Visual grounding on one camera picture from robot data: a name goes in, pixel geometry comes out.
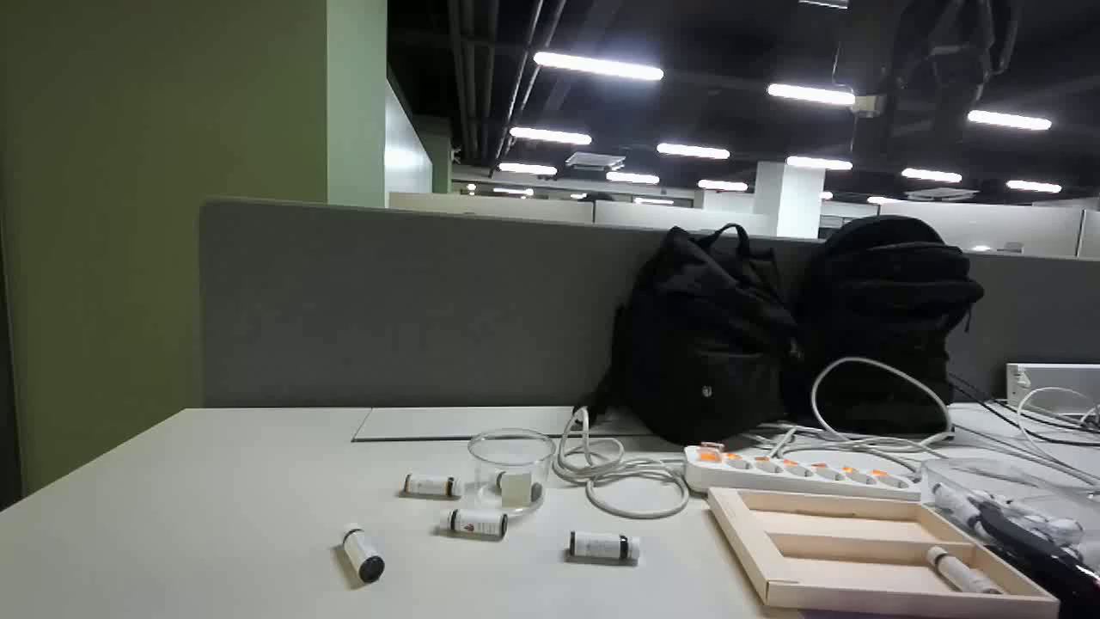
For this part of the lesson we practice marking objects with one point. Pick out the black backpack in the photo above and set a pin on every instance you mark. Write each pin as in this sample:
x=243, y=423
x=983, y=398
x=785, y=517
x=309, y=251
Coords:
x=703, y=341
x=878, y=292

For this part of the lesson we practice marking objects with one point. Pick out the white tube in tray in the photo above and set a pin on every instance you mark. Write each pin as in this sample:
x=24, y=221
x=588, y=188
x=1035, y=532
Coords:
x=961, y=575

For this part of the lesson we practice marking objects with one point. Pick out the clear plastic cup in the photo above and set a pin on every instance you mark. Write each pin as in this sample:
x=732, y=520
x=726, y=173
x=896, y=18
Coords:
x=510, y=466

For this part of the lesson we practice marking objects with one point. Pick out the white tube far left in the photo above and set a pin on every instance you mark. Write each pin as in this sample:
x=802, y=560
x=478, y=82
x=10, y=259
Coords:
x=431, y=487

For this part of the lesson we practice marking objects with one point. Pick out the wooden tray frame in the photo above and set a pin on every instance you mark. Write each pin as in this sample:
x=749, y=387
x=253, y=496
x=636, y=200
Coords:
x=863, y=558

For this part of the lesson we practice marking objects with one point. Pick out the white power strip orange switches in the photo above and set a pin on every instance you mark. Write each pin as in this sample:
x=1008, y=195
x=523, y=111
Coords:
x=758, y=467

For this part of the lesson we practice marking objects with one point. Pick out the white tube middle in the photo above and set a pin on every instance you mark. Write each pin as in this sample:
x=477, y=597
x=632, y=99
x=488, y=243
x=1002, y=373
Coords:
x=488, y=525

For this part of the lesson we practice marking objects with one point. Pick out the white tube right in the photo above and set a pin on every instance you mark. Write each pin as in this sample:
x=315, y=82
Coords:
x=605, y=547

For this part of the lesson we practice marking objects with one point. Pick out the right black backpack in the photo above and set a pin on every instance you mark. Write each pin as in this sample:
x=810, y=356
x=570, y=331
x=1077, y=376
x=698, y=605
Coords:
x=878, y=292

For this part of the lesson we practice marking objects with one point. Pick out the white box device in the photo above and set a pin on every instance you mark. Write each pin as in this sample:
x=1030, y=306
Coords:
x=1055, y=394

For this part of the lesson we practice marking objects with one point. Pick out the white tube black cap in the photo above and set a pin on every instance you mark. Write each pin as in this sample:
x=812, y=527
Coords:
x=361, y=558

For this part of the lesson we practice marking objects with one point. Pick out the left black backpack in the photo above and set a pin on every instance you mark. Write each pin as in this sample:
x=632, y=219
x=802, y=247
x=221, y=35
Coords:
x=703, y=341

